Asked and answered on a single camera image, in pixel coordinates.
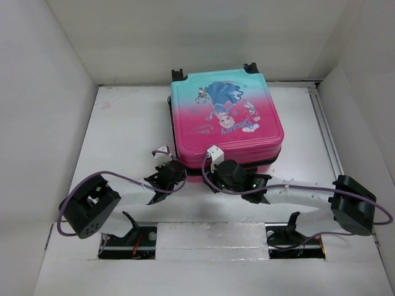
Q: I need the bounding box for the pink teal suitcase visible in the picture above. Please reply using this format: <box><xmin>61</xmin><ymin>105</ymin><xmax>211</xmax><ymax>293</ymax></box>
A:
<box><xmin>168</xmin><ymin>63</ymin><xmax>285</xmax><ymax>183</ymax></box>

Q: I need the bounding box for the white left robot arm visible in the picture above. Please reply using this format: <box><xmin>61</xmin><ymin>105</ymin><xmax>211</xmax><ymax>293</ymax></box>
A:
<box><xmin>57</xmin><ymin>160</ymin><xmax>186</xmax><ymax>245</ymax></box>

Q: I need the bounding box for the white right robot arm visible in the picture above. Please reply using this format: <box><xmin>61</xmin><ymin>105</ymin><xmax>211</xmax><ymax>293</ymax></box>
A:
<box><xmin>201</xmin><ymin>159</ymin><xmax>376</xmax><ymax>243</ymax></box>

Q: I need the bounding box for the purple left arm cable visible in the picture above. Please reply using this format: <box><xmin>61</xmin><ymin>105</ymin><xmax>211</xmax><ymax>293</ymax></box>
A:
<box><xmin>57</xmin><ymin>150</ymin><xmax>188</xmax><ymax>237</ymax></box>

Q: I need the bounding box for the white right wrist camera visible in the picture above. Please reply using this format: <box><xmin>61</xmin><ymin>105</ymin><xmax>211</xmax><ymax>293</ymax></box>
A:
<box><xmin>207</xmin><ymin>145</ymin><xmax>225</xmax><ymax>173</ymax></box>

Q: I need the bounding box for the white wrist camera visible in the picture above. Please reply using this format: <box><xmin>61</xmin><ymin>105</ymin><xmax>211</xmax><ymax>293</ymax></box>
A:
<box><xmin>207</xmin><ymin>145</ymin><xmax>225</xmax><ymax>173</ymax></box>
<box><xmin>151</xmin><ymin>146</ymin><xmax>172</xmax><ymax>162</ymax></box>

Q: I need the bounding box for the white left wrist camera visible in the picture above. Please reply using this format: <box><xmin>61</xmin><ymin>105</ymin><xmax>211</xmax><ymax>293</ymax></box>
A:
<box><xmin>151</xmin><ymin>146</ymin><xmax>172</xmax><ymax>162</ymax></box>

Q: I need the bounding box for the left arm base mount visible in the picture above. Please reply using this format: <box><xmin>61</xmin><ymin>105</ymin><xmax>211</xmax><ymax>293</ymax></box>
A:
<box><xmin>98</xmin><ymin>211</ymin><xmax>158</xmax><ymax>260</ymax></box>

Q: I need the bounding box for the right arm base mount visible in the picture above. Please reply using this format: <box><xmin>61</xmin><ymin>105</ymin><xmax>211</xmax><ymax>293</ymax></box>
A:
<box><xmin>266</xmin><ymin>212</ymin><xmax>325</xmax><ymax>260</ymax></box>

